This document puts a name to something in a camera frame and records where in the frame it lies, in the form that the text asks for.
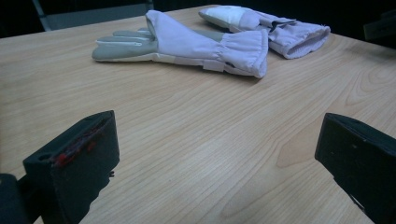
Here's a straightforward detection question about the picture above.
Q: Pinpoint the lilac and grey glove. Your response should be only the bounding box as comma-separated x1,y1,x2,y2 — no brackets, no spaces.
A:
198,5,332,60
92,9,270,79

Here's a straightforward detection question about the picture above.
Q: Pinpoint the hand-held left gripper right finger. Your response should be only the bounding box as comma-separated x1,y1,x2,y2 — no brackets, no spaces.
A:
314,112,396,224

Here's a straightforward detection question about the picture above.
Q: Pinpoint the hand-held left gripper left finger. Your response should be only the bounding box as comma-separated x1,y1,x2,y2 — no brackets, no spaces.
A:
22,109,120,224

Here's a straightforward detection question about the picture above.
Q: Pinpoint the dark object in background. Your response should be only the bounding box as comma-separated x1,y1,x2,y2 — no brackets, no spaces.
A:
362,8,396,49

